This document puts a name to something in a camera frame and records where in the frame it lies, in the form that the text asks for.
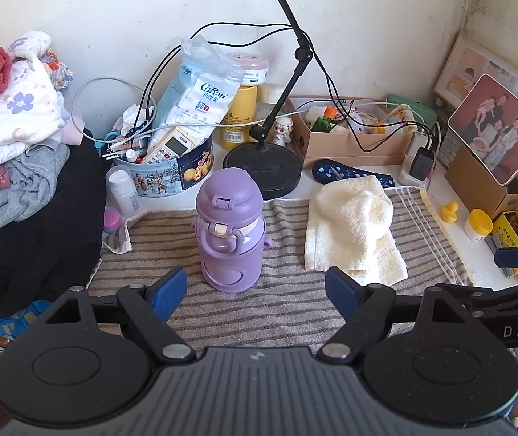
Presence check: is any white power strip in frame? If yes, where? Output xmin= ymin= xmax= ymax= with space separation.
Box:
xmin=397 ymin=127 xmax=439 ymax=187

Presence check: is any open cardboard box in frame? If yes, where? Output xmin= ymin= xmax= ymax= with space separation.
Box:
xmin=285 ymin=95 xmax=416 ymax=170

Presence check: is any black round-base stand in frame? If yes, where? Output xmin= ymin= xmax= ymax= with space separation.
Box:
xmin=183 ymin=0 xmax=315 ymax=201

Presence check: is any white remote control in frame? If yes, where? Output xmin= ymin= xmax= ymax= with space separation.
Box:
xmin=141 ymin=125 xmax=196 ymax=164

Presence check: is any grey striped towel mat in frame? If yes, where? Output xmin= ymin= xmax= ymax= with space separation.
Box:
xmin=87 ymin=186 xmax=475 ymax=357

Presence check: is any cream terry towel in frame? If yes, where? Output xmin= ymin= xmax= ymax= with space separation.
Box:
xmin=304 ymin=175 xmax=408 ymax=288

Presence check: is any white cable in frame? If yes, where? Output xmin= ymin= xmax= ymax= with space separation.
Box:
xmin=72 ymin=77 xmax=160 ymax=142

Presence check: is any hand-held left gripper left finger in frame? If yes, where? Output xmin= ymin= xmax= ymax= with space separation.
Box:
xmin=48 ymin=267 xmax=196 ymax=365

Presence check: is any pink framed family photo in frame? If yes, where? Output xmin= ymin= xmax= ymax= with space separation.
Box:
xmin=448 ymin=74 xmax=518 ymax=187

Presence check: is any purple water bottle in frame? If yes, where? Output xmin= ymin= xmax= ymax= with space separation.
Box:
xmin=191 ymin=168 xmax=272 ymax=294

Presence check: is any white blue tissue pack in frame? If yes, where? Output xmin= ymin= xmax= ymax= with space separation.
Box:
xmin=152 ymin=39 xmax=246 ymax=146

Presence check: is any small doll figurine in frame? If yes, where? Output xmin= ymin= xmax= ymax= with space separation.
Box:
xmin=273 ymin=116 xmax=293 ymax=146

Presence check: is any black cable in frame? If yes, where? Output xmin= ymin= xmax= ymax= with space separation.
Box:
xmin=138 ymin=23 xmax=436 ymax=153

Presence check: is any yellow cylinder canister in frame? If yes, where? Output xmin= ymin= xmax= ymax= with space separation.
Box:
xmin=220 ymin=84 xmax=258 ymax=150

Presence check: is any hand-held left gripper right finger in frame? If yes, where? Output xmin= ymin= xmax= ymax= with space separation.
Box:
xmin=317 ymin=267 xmax=467 ymax=365

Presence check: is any yellow lid cream jar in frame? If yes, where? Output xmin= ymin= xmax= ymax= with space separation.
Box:
xmin=464 ymin=208 xmax=494 ymax=242

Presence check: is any green pouch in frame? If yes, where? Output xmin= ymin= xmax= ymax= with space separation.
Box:
xmin=386 ymin=94 xmax=437 ymax=123

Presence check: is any black cloth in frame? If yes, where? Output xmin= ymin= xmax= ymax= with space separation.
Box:
xmin=0 ymin=138 xmax=107 ymax=332

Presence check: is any white roll-on bottle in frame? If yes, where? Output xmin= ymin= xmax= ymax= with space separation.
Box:
xmin=106 ymin=166 xmax=142 ymax=216

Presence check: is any small pink bottle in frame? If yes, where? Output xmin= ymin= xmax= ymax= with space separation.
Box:
xmin=103 ymin=208 xmax=123 ymax=234

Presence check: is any blue cookie tin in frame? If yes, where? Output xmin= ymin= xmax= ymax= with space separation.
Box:
xmin=111 ymin=136 xmax=214 ymax=198

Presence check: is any white floral garment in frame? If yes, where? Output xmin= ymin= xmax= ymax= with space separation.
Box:
xmin=0 ymin=31 xmax=71 ymax=173

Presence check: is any blue printed bag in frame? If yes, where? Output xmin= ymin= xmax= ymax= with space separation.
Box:
xmin=0 ymin=300 xmax=55 ymax=359

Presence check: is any small brown cardboard box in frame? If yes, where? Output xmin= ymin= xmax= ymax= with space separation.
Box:
xmin=444 ymin=145 xmax=518 ymax=221

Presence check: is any green bottle orange cap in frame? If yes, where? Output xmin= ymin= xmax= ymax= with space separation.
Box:
xmin=311 ymin=106 xmax=339 ymax=133

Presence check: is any yellow packet box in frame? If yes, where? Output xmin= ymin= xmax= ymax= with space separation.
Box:
xmin=492 ymin=211 xmax=518 ymax=278

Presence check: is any wooden framed baby photo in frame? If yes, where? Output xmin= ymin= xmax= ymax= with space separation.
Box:
xmin=433 ymin=32 xmax=518 ymax=114

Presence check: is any pink lid cream jar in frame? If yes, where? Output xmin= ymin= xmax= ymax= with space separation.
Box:
xmin=227 ymin=52 xmax=271 ymax=86

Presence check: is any grey garment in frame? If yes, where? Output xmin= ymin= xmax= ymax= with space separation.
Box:
xmin=0 ymin=143 xmax=71 ymax=241

